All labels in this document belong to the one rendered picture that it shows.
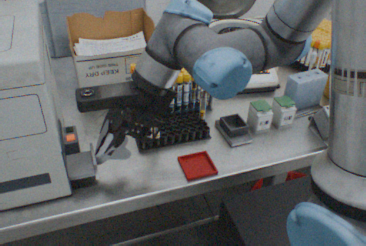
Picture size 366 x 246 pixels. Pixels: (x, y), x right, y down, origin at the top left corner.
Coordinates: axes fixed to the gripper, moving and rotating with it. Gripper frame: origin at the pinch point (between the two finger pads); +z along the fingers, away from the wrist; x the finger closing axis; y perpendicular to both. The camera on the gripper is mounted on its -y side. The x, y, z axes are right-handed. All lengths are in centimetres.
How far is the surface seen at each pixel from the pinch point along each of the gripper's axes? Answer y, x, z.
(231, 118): 29.5, 6.3, -14.8
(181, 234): 75, 37, 63
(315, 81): 46, 7, -32
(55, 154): -9.3, -4.4, -2.4
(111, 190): 3.7, -5.1, 3.3
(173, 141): 17.1, 4.4, -5.6
